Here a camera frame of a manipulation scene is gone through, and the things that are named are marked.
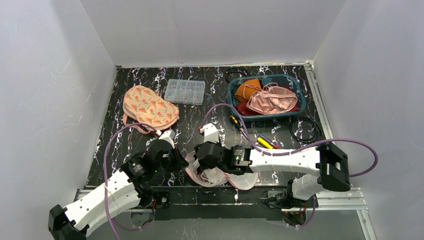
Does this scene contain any white mesh laundry bag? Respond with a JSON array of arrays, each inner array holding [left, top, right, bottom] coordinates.
[[185, 151, 259, 191]]

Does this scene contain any floral pink laundry bag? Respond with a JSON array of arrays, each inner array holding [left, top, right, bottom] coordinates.
[[122, 85, 179, 134]]

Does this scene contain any pink satin bra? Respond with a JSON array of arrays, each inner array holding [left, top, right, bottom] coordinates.
[[246, 82, 299, 116]]

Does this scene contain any white satin bra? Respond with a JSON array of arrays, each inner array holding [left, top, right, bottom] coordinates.
[[193, 160, 228, 188]]

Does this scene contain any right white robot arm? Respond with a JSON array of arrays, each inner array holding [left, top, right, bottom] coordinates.
[[194, 141, 351, 201]]

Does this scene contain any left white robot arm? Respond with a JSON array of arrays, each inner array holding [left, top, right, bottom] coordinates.
[[48, 139, 189, 240]]

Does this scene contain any orange bra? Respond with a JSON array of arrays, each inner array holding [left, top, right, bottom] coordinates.
[[234, 78, 263, 103]]

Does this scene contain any black yellow screwdriver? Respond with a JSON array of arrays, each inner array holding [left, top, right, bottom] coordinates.
[[229, 115, 245, 135]]

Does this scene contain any yellow red screwdriver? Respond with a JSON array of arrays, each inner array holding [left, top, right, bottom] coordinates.
[[256, 137, 280, 149]]

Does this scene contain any clear plastic parts box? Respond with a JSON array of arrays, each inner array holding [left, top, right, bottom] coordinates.
[[164, 79, 206, 105]]

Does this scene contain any teal plastic basket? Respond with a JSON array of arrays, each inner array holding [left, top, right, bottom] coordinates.
[[227, 74, 306, 122]]

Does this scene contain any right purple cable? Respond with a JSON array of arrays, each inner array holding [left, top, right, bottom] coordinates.
[[198, 103, 379, 178]]

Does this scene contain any purple cable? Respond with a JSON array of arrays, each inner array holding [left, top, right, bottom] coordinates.
[[198, 103, 379, 178], [103, 123, 163, 240]]

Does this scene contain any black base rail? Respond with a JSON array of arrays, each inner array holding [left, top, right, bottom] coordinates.
[[153, 186, 319, 225]]

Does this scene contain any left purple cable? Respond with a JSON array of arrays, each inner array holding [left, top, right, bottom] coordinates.
[[103, 123, 163, 240]]

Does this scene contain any black cable behind basket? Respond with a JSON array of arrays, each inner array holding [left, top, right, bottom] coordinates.
[[224, 67, 250, 83]]

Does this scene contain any black coiled cable right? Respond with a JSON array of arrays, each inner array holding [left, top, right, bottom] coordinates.
[[289, 116, 323, 145]]

